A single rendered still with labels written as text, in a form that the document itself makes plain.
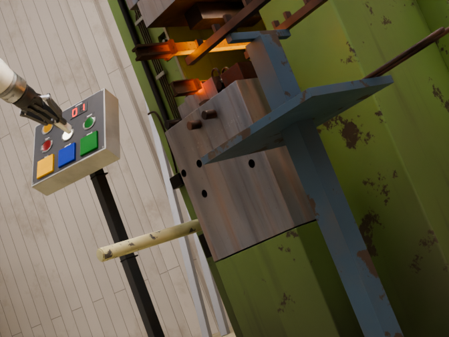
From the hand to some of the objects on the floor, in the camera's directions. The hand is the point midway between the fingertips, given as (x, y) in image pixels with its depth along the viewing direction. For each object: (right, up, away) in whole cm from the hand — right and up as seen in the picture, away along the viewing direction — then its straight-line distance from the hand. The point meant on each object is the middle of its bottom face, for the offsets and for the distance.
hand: (63, 124), depth 231 cm
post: (+41, -102, +10) cm, 110 cm away
